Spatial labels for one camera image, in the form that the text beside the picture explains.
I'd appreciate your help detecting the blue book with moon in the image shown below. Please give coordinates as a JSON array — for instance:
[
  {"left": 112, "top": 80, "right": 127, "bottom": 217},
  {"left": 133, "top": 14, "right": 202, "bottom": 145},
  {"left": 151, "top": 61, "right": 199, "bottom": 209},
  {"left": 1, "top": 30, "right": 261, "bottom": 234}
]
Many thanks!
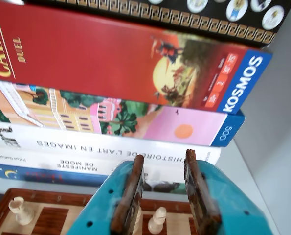
[{"left": 0, "top": 163, "right": 188, "bottom": 195}]

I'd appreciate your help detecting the wooden chessboard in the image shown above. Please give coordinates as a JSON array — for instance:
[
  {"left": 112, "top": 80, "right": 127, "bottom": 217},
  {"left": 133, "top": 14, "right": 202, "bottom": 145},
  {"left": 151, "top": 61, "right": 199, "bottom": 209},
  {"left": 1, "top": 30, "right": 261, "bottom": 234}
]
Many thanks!
[{"left": 0, "top": 188, "right": 197, "bottom": 235}]

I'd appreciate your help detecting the black box gold pattern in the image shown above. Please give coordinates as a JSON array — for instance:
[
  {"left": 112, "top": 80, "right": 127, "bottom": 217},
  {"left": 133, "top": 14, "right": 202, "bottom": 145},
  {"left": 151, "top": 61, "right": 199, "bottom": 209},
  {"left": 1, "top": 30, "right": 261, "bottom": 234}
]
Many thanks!
[{"left": 22, "top": 0, "right": 291, "bottom": 49}]

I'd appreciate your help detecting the white chess bishop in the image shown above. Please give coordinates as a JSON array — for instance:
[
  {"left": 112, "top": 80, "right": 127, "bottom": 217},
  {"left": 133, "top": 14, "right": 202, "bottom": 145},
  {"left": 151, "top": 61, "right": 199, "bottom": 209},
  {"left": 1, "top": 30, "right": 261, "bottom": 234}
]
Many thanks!
[{"left": 147, "top": 206, "right": 167, "bottom": 235}]

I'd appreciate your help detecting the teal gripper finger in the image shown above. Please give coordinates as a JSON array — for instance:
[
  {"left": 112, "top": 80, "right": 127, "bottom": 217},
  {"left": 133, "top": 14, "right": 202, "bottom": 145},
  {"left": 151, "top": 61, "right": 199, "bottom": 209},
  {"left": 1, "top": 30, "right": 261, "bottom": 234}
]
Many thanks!
[
  {"left": 67, "top": 154, "right": 146, "bottom": 235},
  {"left": 183, "top": 149, "right": 274, "bottom": 235}
]

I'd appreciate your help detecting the pink illustrated puzzle box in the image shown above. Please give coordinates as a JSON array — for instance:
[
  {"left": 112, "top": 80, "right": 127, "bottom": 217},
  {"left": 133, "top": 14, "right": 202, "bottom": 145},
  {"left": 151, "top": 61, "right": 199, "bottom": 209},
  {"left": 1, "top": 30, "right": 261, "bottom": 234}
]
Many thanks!
[{"left": 0, "top": 79, "right": 246, "bottom": 147}]

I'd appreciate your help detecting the red Catan Duel box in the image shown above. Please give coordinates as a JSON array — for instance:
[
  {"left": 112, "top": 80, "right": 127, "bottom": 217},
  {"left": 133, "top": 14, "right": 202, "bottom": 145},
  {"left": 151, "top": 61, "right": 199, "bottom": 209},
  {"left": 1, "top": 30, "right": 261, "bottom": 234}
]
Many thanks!
[{"left": 0, "top": 3, "right": 273, "bottom": 115}]

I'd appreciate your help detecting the white book Manifeste de mode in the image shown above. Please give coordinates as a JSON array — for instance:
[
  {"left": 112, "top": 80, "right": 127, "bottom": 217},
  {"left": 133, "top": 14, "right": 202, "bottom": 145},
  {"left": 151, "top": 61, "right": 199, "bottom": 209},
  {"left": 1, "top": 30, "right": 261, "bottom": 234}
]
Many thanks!
[{"left": 0, "top": 144, "right": 187, "bottom": 183}]

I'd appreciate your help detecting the white chess rook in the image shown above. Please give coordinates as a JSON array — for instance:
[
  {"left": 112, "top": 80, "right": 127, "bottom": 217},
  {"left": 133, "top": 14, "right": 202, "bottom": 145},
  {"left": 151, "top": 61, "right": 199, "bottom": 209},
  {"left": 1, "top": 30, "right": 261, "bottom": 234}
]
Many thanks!
[{"left": 8, "top": 196, "right": 36, "bottom": 227}]

